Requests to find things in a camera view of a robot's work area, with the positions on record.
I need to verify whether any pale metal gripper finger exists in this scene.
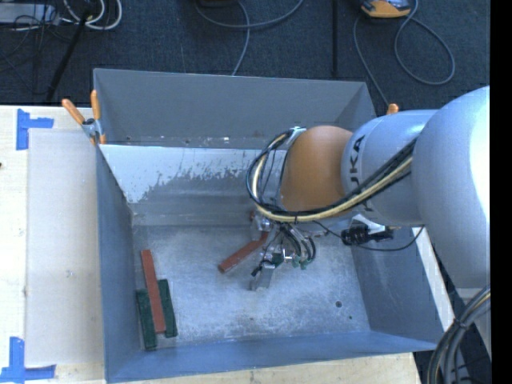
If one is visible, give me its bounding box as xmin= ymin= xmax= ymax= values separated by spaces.
xmin=261 ymin=263 xmax=278 ymax=292
xmin=250 ymin=262 xmax=270 ymax=291

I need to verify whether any red-brown flat block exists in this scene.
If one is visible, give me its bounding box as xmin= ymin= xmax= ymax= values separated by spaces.
xmin=217 ymin=231 xmax=270 ymax=274
xmin=140 ymin=248 xmax=167 ymax=335

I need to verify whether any grey metal bin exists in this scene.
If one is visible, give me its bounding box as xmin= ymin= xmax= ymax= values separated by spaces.
xmin=92 ymin=68 xmax=446 ymax=384

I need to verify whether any dark green flat block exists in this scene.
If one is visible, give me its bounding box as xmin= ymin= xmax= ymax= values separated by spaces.
xmin=158 ymin=278 xmax=178 ymax=339
xmin=135 ymin=288 xmax=158 ymax=351

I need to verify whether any black cylinder on white bracket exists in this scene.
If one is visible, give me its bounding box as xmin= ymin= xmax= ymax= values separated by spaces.
xmin=341 ymin=214 xmax=395 ymax=247

